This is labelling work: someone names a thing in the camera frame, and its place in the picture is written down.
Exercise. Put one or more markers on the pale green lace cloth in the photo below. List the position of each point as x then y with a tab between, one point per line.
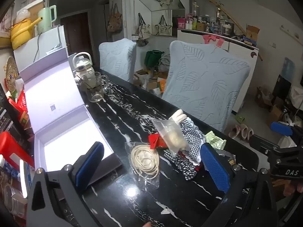
215	140

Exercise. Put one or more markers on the glass mug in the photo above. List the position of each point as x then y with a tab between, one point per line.
95	89

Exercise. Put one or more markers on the yellow pot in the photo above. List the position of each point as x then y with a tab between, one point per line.
20	34

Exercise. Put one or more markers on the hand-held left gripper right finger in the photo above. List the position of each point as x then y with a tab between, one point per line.
214	167

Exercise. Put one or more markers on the brown tote bag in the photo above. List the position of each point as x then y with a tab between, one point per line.
114	21

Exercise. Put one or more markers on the plush doll with checkered dress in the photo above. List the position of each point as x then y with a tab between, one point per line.
189	134

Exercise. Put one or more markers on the red snack packets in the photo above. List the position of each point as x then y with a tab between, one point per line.
21	104

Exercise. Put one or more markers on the green bag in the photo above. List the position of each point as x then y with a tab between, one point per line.
152	58

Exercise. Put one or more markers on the red gold-patterned packet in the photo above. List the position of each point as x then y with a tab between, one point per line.
156	141

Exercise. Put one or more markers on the red plastic container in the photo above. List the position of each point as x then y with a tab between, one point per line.
11	146

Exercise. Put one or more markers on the white fridge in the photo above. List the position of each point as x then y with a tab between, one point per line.
49	45

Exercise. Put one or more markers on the bamboo pole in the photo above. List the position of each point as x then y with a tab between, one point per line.
227	11

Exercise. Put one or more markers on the clear zip bag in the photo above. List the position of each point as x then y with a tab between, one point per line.
174	137

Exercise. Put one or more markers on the white tote bag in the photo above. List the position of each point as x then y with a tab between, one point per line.
164	28
144	29

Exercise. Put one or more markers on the open cardboard box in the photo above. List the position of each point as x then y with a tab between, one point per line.
252	34

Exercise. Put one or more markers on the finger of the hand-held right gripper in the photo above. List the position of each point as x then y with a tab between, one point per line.
281	128
262	144

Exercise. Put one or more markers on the woven round tray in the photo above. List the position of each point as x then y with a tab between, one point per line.
10	73

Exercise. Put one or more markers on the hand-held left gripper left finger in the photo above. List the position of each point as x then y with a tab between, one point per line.
90	164

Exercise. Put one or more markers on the person's right hand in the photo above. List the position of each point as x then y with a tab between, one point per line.
296	188

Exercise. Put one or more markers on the row of bottles and jars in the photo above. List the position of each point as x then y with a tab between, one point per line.
203	22

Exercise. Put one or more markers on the pale green kettle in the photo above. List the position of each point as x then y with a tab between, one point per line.
46	17

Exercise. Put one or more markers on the white water jug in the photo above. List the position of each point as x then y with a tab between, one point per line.
81	67

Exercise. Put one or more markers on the brown cardboard box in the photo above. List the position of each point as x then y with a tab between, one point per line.
275	115
264	97

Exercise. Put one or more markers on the large chair with leaf-pattern cover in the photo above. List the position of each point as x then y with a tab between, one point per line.
203	80

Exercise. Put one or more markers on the silver foil packet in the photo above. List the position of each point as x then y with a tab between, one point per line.
226	157

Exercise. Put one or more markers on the black speaker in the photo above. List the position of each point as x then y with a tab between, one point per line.
281	86

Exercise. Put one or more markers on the pile of boxes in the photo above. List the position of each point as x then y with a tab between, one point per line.
151	80

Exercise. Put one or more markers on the small chair with leaf-pattern cover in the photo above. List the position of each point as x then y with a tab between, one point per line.
116	56

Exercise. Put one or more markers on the brown door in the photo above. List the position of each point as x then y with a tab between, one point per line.
75	33

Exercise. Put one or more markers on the lavender gift box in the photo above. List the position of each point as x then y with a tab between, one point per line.
59	99

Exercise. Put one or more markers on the white plastic bag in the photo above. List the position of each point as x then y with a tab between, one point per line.
297	97

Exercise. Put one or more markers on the blue water jug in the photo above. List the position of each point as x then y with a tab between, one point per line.
288	68

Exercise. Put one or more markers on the pink cloth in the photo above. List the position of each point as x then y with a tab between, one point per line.
213	39

